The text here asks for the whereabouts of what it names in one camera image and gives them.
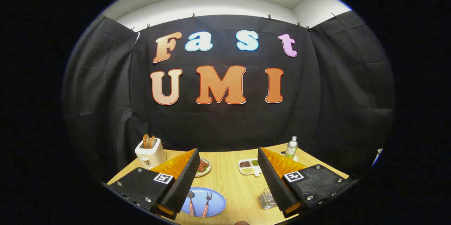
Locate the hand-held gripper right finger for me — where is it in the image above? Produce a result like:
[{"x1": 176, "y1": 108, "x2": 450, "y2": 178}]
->
[{"x1": 257, "y1": 147, "x2": 354, "y2": 218}]

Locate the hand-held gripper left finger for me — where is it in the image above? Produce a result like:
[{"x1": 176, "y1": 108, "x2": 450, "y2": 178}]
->
[{"x1": 106, "y1": 148, "x2": 200, "y2": 220}]

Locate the fork with red checkered handle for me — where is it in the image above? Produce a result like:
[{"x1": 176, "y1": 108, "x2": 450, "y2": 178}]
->
[{"x1": 202, "y1": 192, "x2": 212, "y2": 218}]

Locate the perforated metal basket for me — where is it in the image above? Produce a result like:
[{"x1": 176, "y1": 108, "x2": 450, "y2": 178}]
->
[{"x1": 259, "y1": 189, "x2": 279, "y2": 211}]

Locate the white divided tray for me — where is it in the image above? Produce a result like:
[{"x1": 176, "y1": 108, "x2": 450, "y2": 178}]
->
[{"x1": 238, "y1": 158, "x2": 263, "y2": 177}]

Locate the white oval food plate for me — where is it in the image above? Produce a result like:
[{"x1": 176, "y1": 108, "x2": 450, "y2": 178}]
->
[{"x1": 196, "y1": 157, "x2": 212, "y2": 178}]

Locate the blue round plate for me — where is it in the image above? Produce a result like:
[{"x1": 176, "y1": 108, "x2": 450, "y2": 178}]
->
[{"x1": 181, "y1": 187, "x2": 226, "y2": 218}]

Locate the silver bottle with green label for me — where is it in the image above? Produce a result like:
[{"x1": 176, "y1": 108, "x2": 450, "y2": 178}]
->
[{"x1": 285, "y1": 136, "x2": 298, "y2": 159}]

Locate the cream white toaster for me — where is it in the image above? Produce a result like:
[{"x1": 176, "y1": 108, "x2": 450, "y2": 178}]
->
[{"x1": 135, "y1": 138, "x2": 167, "y2": 170}]

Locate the black backdrop cloth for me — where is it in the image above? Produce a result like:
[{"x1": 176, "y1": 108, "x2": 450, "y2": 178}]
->
[{"x1": 62, "y1": 11, "x2": 395, "y2": 183}]

